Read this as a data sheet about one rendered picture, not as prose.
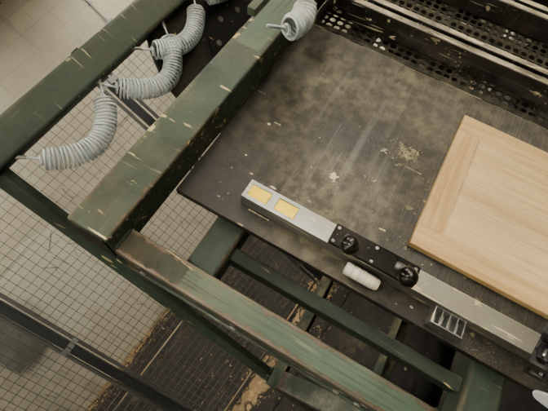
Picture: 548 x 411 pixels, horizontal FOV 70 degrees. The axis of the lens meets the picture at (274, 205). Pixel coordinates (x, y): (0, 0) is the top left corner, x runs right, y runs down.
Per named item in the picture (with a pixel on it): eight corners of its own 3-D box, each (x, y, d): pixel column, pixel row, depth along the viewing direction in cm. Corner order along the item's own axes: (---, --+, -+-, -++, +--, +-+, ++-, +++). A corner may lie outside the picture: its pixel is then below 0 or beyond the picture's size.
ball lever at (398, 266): (403, 279, 84) (413, 293, 70) (386, 270, 84) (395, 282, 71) (412, 263, 83) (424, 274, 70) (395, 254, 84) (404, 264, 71)
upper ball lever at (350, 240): (352, 251, 85) (354, 260, 72) (337, 243, 86) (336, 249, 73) (361, 236, 85) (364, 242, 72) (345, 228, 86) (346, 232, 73)
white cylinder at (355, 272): (340, 275, 86) (373, 293, 85) (343, 271, 83) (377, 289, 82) (346, 263, 87) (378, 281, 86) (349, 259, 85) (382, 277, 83)
